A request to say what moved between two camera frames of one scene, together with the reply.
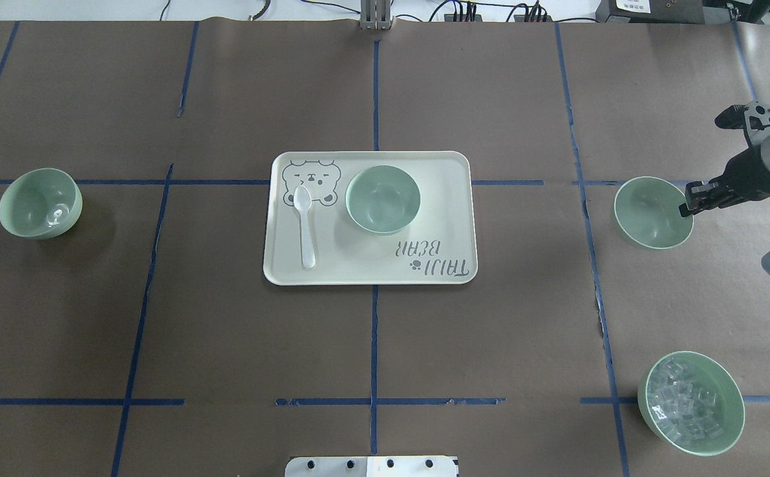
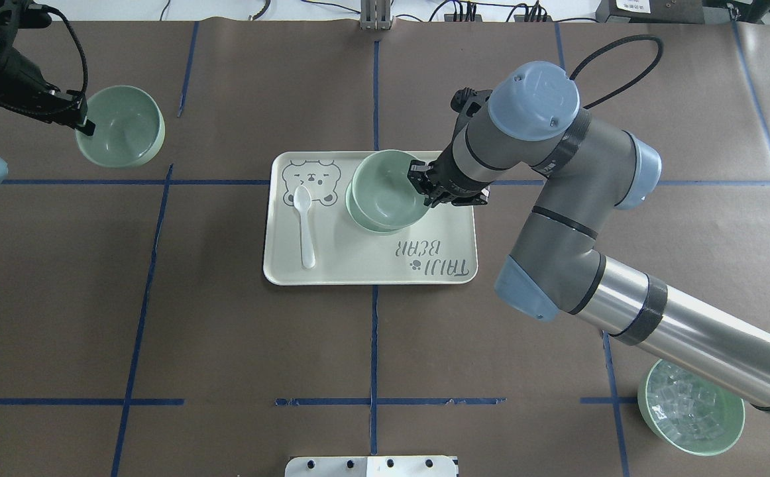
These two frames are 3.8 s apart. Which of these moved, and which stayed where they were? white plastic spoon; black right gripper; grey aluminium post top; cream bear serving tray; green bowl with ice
Moved: black right gripper
Stayed: grey aluminium post top; green bowl with ice; cream bear serving tray; white plastic spoon
